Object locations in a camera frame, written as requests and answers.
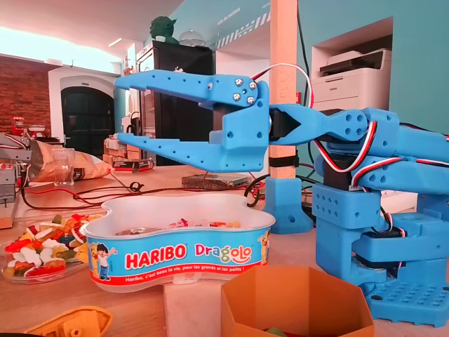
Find clear drinking glass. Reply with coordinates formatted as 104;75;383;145
52;147;76;187

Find glass dome cover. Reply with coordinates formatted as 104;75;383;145
177;29;206;47

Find clear plastic plate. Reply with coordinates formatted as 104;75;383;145
0;238;91;285

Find green gummy candy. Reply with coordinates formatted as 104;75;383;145
262;326;292;337

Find grey metal device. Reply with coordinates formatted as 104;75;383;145
0;132;33;229

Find blue post base mount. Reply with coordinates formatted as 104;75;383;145
263;176;315;235

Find orange hexagonal box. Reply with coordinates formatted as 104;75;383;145
220;265;375;337

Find black arched door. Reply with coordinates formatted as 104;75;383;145
60;86;116;159

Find white power strip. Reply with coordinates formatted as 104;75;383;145
380;189;419;213

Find black strap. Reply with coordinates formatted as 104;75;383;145
269;157;300;169

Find cardboard boxes stack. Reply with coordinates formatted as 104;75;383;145
103;136;142;166

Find Haribo Dragolo candy tub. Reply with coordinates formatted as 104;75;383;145
79;192;277;295

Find black fridge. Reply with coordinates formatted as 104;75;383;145
136;40;215;168

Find metal mesh power supply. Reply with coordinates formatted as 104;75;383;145
181;171;252;191

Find green Yoda head figure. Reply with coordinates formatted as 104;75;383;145
149;15;180;45

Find red wire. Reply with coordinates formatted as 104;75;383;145
20;171;253;211

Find small wrapped candies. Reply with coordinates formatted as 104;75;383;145
166;217;243;230

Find black kettle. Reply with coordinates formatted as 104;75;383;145
126;111;142;136

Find white office printer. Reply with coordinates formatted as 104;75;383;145
311;48;393;113

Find colourful gummy candy pile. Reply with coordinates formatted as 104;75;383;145
2;213;105;278

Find red and black flat box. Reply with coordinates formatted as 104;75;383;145
112;157;155;173

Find wooden post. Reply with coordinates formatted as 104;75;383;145
269;0;299;180

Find orange plastic printed part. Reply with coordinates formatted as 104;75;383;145
24;305;114;337

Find red popcorn machine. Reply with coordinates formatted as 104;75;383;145
10;116;25;138

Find brown paper snack bag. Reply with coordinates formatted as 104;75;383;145
20;139;116;183

